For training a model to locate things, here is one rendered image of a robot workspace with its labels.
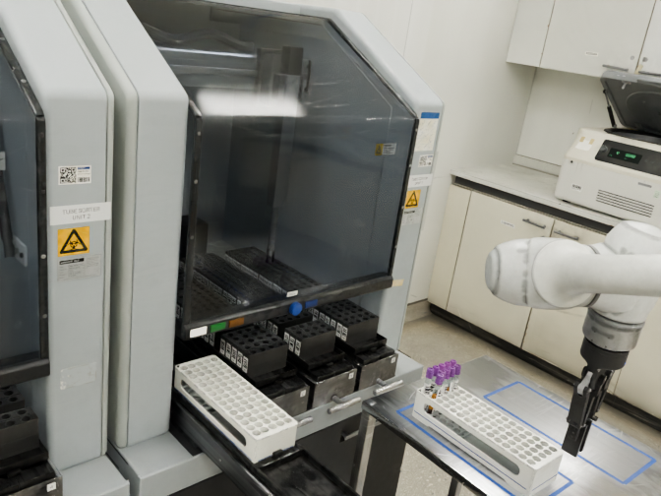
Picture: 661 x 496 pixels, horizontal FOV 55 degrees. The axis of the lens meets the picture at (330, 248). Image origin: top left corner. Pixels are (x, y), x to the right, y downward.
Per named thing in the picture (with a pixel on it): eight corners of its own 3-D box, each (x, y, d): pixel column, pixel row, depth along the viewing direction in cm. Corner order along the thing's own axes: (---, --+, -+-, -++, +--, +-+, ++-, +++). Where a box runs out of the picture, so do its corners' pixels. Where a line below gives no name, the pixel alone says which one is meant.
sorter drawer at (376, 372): (209, 288, 205) (210, 263, 202) (245, 281, 214) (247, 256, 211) (370, 401, 156) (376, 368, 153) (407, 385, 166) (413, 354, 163)
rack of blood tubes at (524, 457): (410, 414, 138) (415, 389, 136) (440, 402, 144) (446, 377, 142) (527, 498, 117) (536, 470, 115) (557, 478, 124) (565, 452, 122)
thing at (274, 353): (280, 362, 151) (283, 340, 149) (286, 366, 150) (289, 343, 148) (240, 375, 143) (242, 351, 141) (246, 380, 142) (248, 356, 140)
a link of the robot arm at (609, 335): (579, 307, 107) (570, 338, 110) (633, 331, 102) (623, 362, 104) (602, 293, 114) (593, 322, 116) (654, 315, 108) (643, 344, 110)
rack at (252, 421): (172, 391, 137) (173, 365, 135) (211, 378, 144) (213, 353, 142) (253, 468, 117) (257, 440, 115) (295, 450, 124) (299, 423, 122)
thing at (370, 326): (371, 334, 171) (375, 313, 169) (377, 337, 170) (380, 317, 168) (339, 343, 164) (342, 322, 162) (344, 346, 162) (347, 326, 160)
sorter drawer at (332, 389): (165, 297, 195) (167, 270, 192) (205, 289, 204) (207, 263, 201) (324, 420, 146) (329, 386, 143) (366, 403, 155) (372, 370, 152)
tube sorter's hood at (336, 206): (78, 253, 160) (79, -20, 139) (271, 226, 200) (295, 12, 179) (184, 342, 125) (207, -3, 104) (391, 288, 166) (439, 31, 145)
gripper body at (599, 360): (597, 323, 115) (583, 366, 119) (575, 338, 109) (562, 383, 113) (638, 341, 110) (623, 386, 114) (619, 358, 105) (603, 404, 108)
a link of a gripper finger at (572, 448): (587, 425, 115) (586, 426, 115) (577, 456, 118) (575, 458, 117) (571, 416, 117) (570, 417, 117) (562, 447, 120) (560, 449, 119)
